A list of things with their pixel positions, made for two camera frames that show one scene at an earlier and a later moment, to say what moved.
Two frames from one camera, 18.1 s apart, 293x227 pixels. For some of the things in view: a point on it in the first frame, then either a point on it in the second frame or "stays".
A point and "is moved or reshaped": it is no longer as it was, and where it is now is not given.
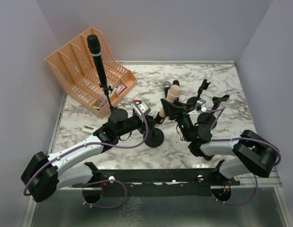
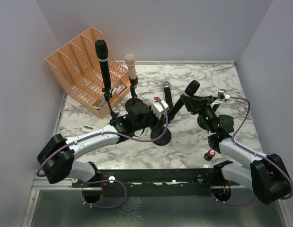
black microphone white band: (94, 43) to (101, 47)
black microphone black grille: (176, 82) to (190, 90)
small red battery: (209, 157) stays
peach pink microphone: (173, 93) to (130, 61)
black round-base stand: (155, 136) to (134, 105)
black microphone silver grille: (166, 85) stays
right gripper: (175, 111) to (193, 103)
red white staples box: (119, 88) stays
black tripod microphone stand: (112, 109) is moved or reshaped
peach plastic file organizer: (74, 64) stays
